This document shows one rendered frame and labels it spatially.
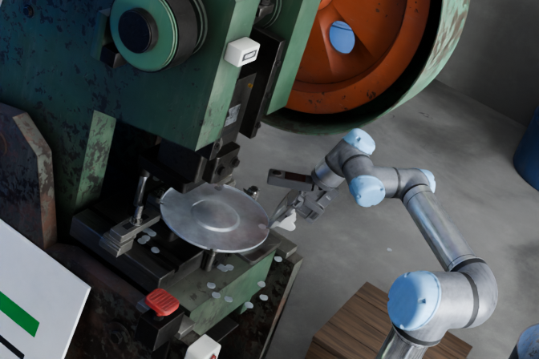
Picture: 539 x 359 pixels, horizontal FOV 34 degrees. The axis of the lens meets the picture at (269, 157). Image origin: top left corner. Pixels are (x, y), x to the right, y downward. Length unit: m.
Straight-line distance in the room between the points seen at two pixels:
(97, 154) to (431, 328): 0.96
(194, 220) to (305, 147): 2.10
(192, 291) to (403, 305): 0.64
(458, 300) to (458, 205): 2.53
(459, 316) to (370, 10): 0.86
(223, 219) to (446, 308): 0.71
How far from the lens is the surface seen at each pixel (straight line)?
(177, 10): 1.78
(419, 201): 2.07
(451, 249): 1.97
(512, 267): 4.08
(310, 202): 2.20
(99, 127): 2.21
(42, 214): 2.32
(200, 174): 2.18
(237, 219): 2.28
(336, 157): 2.14
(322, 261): 3.58
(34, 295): 2.40
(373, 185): 2.05
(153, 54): 1.82
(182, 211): 2.26
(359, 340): 2.75
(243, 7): 1.85
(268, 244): 2.24
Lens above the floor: 2.10
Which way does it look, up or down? 31 degrees down
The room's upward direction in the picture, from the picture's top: 18 degrees clockwise
